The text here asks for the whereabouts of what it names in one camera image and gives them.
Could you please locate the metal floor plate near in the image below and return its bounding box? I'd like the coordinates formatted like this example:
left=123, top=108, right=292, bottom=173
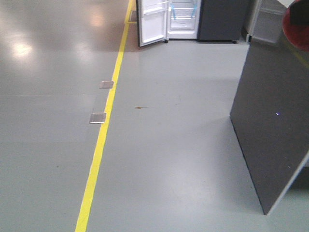
left=89, top=112, right=106, bottom=124

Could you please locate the red yellow apple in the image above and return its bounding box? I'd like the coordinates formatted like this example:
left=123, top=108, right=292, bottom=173
left=282, top=0, right=309, bottom=52

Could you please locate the dark grey cabinet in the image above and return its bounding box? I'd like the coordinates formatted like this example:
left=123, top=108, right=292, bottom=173
left=229, top=0, right=309, bottom=216

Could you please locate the metal floor plate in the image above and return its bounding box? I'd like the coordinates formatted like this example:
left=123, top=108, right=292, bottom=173
left=99, top=81, right=114, bottom=89
left=89, top=112, right=106, bottom=124

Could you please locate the fridge door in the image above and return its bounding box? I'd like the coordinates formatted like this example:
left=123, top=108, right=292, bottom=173
left=136, top=0, right=169, bottom=47

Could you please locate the dark grey fridge body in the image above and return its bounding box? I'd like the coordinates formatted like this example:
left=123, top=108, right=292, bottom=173
left=166, top=0, right=249, bottom=44

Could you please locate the metal floor plate far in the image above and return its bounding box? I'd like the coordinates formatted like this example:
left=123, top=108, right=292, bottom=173
left=99, top=81, right=114, bottom=89

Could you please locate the yellow floor tape line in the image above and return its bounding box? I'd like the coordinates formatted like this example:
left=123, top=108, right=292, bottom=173
left=75, top=0, right=134, bottom=232

